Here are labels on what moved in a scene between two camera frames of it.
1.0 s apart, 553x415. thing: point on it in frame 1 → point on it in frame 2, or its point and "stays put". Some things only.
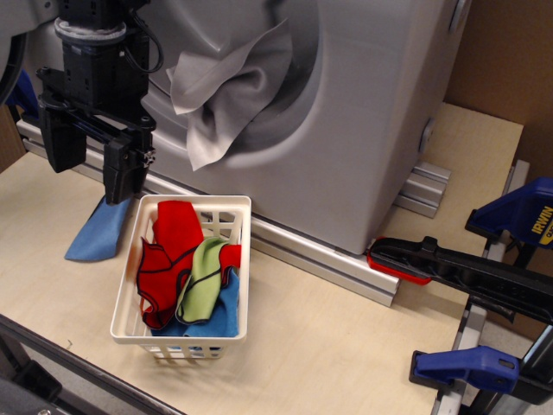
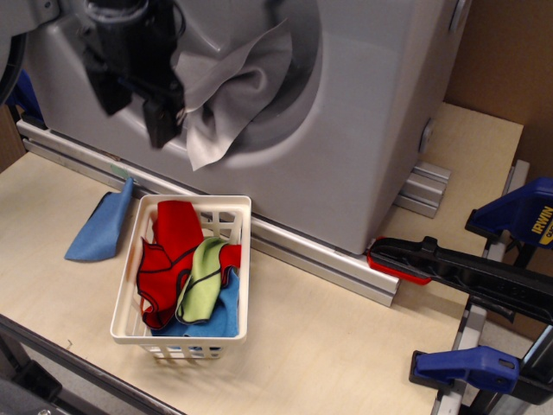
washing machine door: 17,19 stays put
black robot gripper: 109,86 → 138,53
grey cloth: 224,90 stays put
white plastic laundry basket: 225,218 stays put
